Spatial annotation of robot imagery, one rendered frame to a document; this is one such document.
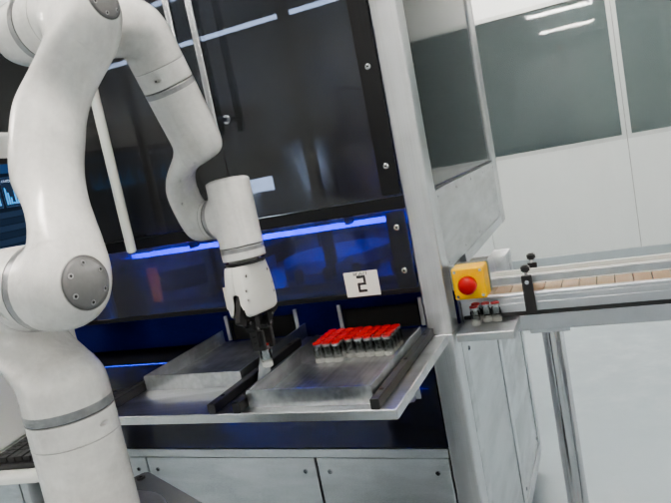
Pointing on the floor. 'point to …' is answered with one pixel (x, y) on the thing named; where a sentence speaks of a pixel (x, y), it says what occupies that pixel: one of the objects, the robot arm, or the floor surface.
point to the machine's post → (428, 244)
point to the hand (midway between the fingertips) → (262, 338)
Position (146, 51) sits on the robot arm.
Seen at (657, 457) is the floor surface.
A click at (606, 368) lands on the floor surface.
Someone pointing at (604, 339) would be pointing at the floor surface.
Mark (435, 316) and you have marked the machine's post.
